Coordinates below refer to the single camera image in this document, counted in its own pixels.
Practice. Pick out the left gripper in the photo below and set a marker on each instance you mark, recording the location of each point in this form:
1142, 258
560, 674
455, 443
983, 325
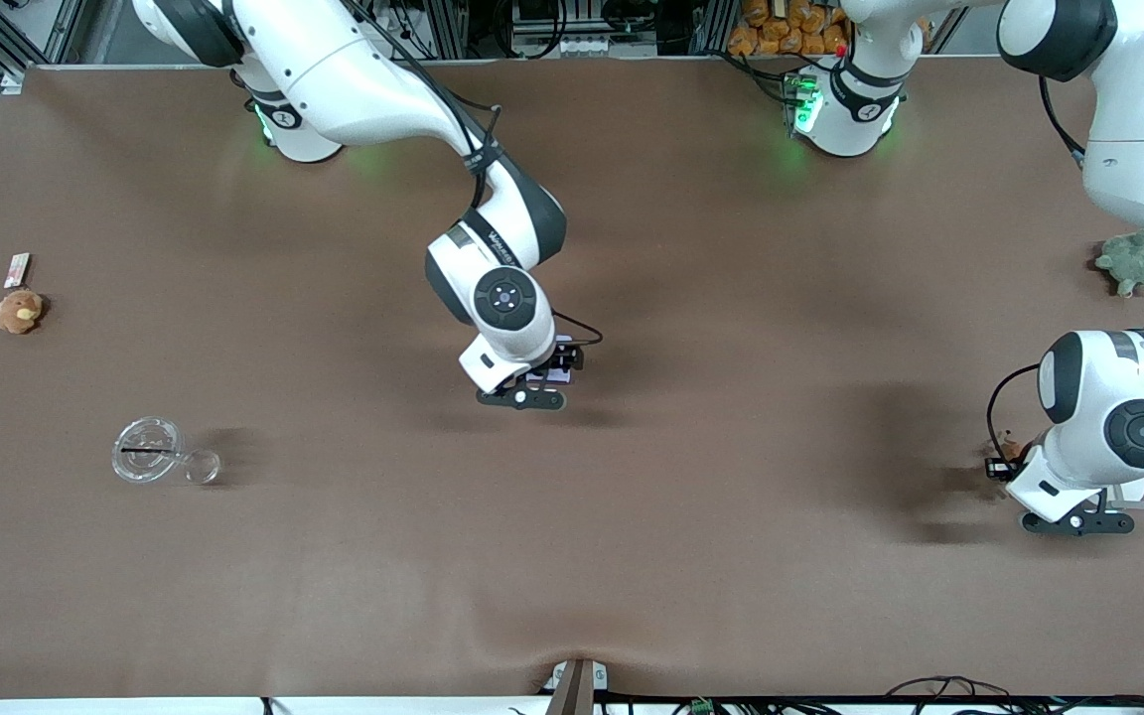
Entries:
1003, 465

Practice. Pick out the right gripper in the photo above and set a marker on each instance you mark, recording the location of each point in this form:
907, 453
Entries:
564, 356

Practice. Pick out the small brown lion statue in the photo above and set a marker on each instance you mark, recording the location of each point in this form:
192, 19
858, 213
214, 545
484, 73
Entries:
1014, 447

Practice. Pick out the lavender flip phone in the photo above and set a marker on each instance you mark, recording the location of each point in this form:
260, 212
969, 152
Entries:
560, 377

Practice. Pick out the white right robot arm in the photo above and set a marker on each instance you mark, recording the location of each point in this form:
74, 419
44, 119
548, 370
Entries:
334, 70

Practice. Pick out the green plush turtle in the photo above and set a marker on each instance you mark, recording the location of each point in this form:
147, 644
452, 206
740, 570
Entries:
1133, 263

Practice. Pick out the orange plush toy pile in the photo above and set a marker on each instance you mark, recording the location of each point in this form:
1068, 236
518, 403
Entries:
781, 30

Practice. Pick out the brown plush toy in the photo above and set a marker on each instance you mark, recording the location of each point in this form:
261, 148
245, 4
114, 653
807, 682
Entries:
18, 312

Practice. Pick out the small white red packet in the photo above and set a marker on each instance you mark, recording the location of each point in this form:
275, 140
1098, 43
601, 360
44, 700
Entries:
17, 270

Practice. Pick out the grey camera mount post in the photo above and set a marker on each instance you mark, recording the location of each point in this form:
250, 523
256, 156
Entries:
575, 685

